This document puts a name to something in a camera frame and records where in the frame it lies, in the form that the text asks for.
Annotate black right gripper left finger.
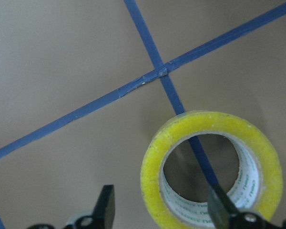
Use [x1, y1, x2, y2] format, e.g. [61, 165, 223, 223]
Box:
[92, 185, 115, 229]

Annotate yellow tape roll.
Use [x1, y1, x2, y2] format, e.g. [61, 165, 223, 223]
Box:
[140, 111, 283, 229]

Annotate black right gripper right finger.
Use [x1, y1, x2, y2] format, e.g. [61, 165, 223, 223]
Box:
[207, 183, 240, 229]

